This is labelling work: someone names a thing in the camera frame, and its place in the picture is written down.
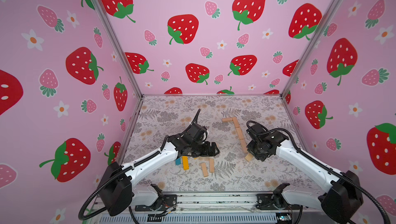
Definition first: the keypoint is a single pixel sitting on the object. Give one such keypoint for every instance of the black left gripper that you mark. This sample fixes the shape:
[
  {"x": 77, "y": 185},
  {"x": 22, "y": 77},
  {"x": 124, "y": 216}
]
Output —
[{"x": 207, "y": 153}]

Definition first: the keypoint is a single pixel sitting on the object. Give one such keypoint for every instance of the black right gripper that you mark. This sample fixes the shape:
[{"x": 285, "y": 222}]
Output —
[{"x": 258, "y": 153}]

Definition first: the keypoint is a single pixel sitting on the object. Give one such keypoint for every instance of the natural wooden block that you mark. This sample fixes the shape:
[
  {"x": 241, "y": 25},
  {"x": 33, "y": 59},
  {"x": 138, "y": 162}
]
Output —
[
  {"x": 236, "y": 123},
  {"x": 243, "y": 145},
  {"x": 240, "y": 133},
  {"x": 211, "y": 165},
  {"x": 204, "y": 170},
  {"x": 226, "y": 120},
  {"x": 249, "y": 157}
]

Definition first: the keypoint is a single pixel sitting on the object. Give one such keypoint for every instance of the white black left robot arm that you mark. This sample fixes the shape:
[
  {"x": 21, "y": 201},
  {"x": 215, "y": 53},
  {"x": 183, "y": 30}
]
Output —
[{"x": 119, "y": 187}]

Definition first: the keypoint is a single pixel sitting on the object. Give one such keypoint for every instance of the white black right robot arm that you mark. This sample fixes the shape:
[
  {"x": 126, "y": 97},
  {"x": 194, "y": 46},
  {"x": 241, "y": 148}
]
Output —
[{"x": 338, "y": 197}]

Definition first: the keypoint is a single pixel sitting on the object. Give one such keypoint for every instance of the long yellow wooden block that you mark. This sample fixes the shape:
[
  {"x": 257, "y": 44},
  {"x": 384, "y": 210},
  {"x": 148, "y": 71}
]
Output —
[{"x": 185, "y": 162}]

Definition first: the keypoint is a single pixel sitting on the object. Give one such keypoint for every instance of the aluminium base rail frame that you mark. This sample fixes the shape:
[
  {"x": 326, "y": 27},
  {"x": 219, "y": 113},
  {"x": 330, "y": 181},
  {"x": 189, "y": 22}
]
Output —
[{"x": 215, "y": 208}]

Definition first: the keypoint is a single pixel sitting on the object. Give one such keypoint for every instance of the aluminium corner post right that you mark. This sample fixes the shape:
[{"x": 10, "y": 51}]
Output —
[{"x": 326, "y": 18}]

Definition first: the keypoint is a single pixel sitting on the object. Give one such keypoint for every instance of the aluminium corner post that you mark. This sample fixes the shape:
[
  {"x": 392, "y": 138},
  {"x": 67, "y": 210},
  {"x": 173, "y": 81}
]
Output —
[
  {"x": 117, "y": 46},
  {"x": 326, "y": 18}
]

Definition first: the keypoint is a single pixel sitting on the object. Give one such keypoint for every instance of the aluminium corner post left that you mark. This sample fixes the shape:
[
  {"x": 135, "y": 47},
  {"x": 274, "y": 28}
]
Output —
[{"x": 117, "y": 46}]

